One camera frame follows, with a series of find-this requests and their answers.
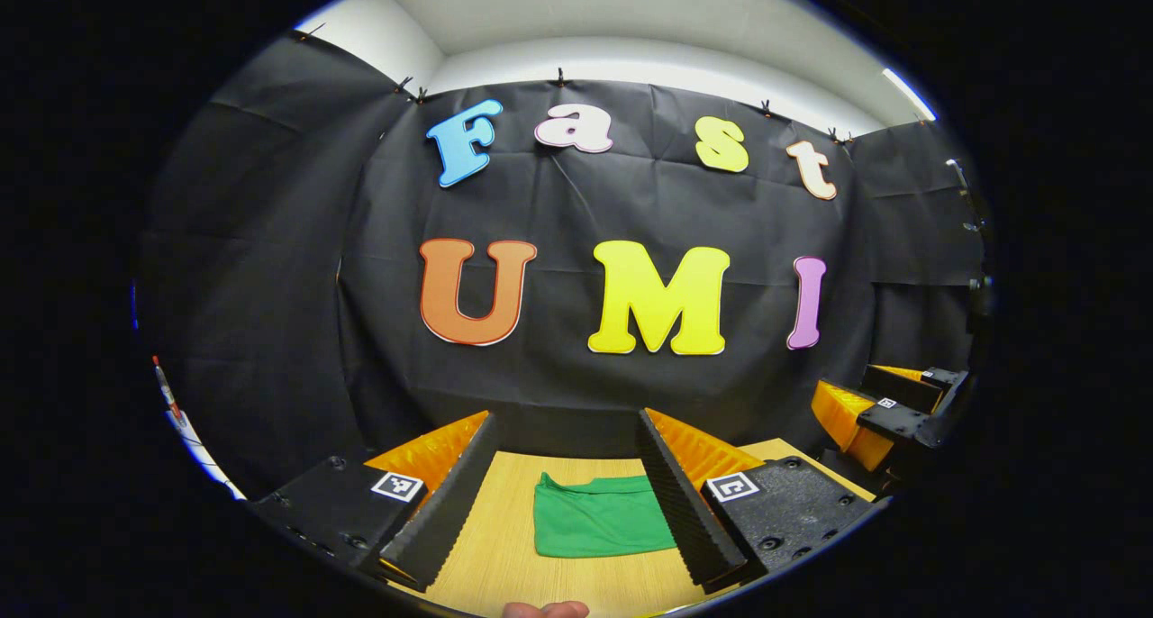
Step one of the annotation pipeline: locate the small ceiling light panel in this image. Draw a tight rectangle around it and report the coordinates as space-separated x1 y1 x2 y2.
881 67 938 122

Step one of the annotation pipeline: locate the white red printed strip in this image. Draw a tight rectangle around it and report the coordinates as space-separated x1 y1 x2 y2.
151 355 246 502

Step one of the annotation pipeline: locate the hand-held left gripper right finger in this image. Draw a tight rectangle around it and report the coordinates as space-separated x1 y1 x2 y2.
636 408 879 596

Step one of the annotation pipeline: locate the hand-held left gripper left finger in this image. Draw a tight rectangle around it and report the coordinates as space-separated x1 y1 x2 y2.
250 410 501 594

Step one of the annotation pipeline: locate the green T-shirt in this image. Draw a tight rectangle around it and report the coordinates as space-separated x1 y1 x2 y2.
533 472 676 559

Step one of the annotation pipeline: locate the black backdrop cloth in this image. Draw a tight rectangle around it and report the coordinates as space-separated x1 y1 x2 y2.
135 31 987 502

